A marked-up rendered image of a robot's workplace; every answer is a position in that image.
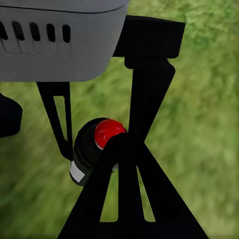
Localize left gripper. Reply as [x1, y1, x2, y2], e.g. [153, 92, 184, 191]
[36, 15, 186, 162]

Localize pesticide atomizer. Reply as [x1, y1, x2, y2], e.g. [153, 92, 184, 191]
[70, 117, 126, 187]

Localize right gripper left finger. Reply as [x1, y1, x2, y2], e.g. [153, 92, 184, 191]
[58, 133, 133, 239]

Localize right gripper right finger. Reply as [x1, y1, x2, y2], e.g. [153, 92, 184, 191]
[125, 132, 209, 239]

